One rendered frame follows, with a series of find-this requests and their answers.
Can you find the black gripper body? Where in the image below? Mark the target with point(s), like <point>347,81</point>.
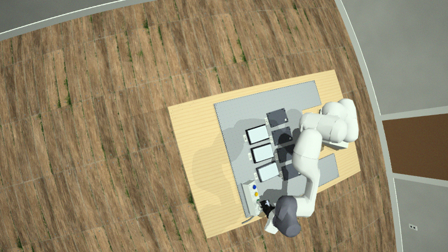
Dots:
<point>270,208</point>

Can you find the white button panel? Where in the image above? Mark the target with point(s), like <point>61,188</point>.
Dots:
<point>251,196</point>

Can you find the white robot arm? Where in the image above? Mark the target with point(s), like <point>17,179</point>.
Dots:
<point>338,123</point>

